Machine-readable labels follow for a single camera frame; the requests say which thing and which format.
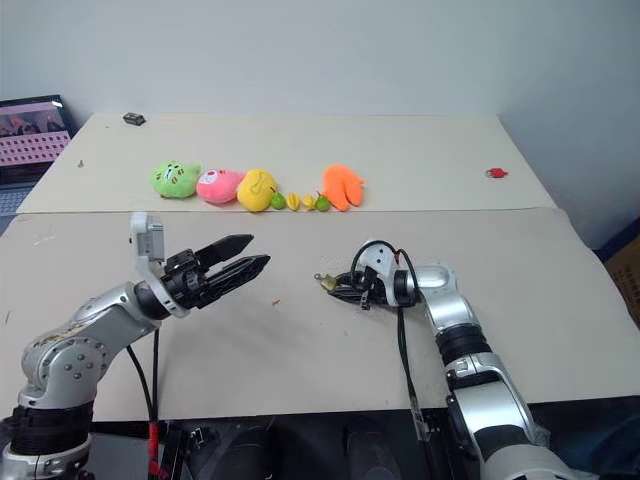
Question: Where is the brown cardboard box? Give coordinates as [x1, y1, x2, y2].
[603, 234, 640, 307]

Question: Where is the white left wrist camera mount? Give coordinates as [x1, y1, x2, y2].
[128, 212, 192, 319]

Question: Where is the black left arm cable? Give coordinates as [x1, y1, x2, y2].
[125, 327, 164, 480]

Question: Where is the green plush toy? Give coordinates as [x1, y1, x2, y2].
[150, 159, 203, 202]

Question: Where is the pink plush toy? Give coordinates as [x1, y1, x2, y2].
[195, 168, 247, 207]

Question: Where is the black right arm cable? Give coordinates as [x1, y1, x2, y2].
[349, 246, 433, 443]

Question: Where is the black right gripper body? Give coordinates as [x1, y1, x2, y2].
[349, 266, 397, 308]

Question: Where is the orange plush toy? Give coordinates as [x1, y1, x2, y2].
[321, 164, 367, 213]

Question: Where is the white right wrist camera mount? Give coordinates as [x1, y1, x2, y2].
[355, 239, 400, 297]

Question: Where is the yellow plush toy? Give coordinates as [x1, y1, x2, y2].
[236, 168, 279, 214]

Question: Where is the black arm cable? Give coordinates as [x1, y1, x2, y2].
[125, 327, 164, 480]
[349, 246, 433, 443]

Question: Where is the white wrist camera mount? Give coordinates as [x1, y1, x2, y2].
[128, 212, 192, 319]
[355, 239, 400, 297]

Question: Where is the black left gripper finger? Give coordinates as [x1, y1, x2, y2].
[203, 254, 272, 302]
[194, 233, 256, 265]

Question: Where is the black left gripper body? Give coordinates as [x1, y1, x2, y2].
[159, 247, 217, 311]

